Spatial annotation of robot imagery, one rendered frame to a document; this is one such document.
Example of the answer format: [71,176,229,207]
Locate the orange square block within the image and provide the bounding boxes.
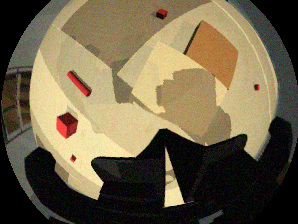
[184,20,238,89]

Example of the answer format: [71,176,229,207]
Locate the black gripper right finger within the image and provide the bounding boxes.
[164,128,247,204]

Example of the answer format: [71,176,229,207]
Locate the red long bar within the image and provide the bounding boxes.
[67,71,92,97]

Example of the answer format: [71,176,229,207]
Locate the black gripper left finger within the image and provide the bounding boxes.
[90,128,166,206]

